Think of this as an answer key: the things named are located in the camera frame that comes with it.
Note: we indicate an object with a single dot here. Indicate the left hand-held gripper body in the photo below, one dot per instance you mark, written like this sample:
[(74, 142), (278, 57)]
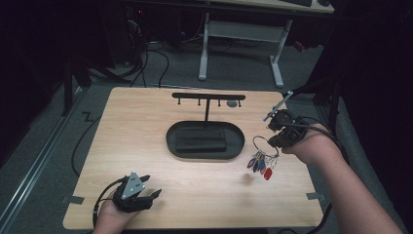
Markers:
[(131, 195)]

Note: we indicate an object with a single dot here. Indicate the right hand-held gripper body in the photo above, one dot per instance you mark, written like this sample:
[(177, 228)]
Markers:
[(292, 130)]

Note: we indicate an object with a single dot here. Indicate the black tray with hook stand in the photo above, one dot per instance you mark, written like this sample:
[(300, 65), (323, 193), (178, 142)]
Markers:
[(237, 139)]

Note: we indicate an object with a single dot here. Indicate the person's right hand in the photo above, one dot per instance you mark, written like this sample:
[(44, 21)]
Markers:
[(308, 148)]

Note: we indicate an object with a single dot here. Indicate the person's left hand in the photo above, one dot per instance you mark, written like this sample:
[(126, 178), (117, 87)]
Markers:
[(108, 217)]

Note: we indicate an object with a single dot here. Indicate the black metal stand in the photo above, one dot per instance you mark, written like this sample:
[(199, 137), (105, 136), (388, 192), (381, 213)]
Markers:
[(324, 94), (68, 87)]

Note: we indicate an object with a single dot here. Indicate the grey round table grommet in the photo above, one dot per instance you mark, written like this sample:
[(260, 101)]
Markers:
[(232, 103)]

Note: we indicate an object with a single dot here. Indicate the grey tape piece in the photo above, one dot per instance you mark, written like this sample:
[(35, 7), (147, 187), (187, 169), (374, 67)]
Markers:
[(315, 196), (75, 200)]

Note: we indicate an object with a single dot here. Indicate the white-framed wooden desk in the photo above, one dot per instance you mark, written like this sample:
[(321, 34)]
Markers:
[(243, 31)]

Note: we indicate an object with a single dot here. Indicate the black keyboard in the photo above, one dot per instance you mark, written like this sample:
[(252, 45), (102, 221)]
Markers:
[(297, 2)]

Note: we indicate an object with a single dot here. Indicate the black computer mouse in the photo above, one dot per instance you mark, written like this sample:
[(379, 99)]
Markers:
[(323, 2)]

